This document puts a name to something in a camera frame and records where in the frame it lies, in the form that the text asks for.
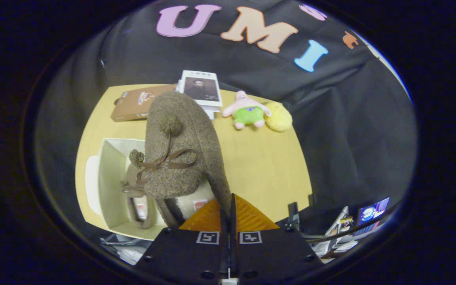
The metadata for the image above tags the grey fabric storage box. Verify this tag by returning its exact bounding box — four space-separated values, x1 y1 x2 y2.
85 138 217 241

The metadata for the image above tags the blue printed card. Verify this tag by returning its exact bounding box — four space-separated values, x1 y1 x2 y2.
357 197 390 227

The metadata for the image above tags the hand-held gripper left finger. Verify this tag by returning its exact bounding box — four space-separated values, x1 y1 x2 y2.
135 198 228 281

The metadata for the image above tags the white book with portrait cover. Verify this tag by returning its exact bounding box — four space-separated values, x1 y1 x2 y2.
180 70 223 107

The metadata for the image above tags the pink and green plush toy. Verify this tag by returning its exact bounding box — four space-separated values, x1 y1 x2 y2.
222 90 271 130

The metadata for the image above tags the yellow plush toy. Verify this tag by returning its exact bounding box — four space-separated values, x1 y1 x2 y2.
265 102 293 132

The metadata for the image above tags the brown book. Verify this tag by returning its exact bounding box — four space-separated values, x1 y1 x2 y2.
111 84 177 122

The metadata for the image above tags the black stand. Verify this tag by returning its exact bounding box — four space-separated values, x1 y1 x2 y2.
287 202 300 232

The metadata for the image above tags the brown fuzzy shoe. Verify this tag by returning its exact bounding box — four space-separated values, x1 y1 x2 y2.
129 92 232 229
121 162 158 229

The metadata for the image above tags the pile of printed papers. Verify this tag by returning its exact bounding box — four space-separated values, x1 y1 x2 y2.
311 206 359 258

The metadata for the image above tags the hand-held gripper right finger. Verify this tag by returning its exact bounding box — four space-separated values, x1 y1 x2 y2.
230 193 325 281

